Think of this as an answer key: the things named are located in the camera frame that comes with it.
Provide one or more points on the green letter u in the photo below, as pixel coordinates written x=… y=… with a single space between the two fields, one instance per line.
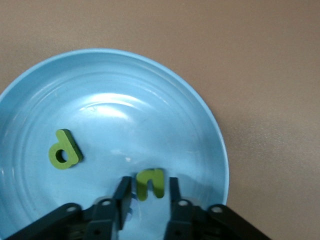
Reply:
x=141 y=185

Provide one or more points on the blue plate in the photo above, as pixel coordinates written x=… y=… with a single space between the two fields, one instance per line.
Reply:
x=125 y=112

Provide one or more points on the green letter d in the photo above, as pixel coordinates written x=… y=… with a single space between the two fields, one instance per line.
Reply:
x=67 y=147

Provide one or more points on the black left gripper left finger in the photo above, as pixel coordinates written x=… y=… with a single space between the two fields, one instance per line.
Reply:
x=100 y=220

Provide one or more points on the brown table mat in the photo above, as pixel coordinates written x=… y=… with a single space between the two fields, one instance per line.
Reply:
x=225 y=37

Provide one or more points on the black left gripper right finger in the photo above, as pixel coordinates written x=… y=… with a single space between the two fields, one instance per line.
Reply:
x=180 y=222

